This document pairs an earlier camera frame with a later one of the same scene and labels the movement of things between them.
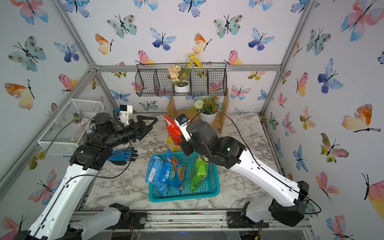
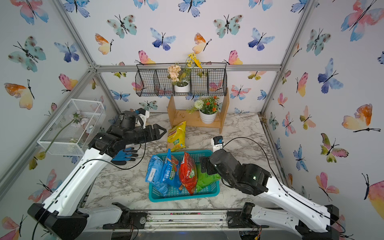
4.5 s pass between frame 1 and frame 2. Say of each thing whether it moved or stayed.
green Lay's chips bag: moved
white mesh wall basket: stayed
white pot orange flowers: stayed
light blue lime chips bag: stayed
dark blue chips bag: stayed
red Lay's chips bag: moved
